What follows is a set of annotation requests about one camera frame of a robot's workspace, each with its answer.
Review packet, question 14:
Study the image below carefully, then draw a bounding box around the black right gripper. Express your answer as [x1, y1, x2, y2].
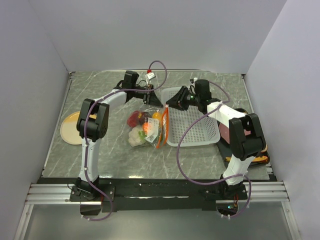
[166, 86, 201, 111]

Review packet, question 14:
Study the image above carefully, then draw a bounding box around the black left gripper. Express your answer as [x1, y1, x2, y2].
[132, 84, 164, 109]

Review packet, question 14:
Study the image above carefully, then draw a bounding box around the dark red apple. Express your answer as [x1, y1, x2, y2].
[137, 111, 152, 126]

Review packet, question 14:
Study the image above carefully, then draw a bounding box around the orange lemon fruit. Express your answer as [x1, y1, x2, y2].
[152, 111, 162, 121]

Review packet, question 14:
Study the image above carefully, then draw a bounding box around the clear zip bag orange zipper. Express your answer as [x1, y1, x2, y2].
[126, 104, 169, 149]

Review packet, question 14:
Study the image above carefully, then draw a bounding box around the red bell pepper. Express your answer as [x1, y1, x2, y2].
[126, 110, 140, 128]

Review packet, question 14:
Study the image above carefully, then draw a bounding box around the white cauliflower toy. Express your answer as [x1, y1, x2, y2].
[128, 125, 146, 147]

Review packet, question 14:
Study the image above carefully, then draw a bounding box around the green orange mango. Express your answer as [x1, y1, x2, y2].
[142, 122, 151, 134]

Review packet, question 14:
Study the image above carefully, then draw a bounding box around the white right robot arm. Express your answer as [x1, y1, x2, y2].
[165, 79, 267, 199]

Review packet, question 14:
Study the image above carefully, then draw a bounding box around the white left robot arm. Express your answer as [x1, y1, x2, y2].
[74, 70, 163, 201]

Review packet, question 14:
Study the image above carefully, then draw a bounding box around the white plastic basket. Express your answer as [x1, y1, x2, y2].
[160, 86, 221, 147]

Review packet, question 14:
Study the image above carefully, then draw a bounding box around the pink plate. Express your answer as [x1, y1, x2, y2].
[218, 122, 242, 145]

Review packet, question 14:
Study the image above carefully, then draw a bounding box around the black tray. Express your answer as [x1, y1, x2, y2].
[217, 108, 270, 168]

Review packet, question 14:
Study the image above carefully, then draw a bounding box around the yellow round plate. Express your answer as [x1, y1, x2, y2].
[60, 111, 82, 145]

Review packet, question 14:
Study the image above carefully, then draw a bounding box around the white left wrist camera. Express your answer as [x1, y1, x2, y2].
[145, 69, 156, 81]

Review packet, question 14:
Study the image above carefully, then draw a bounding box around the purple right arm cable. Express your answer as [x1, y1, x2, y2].
[176, 79, 252, 219]

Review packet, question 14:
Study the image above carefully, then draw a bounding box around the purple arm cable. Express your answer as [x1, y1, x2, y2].
[176, 79, 252, 219]
[81, 60, 168, 222]

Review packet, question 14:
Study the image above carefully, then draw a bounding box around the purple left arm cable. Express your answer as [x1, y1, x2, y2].
[81, 60, 168, 222]

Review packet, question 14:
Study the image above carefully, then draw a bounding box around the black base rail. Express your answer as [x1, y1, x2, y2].
[69, 173, 278, 217]

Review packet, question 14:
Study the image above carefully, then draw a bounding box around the aluminium frame rail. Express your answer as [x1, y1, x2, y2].
[14, 181, 290, 240]

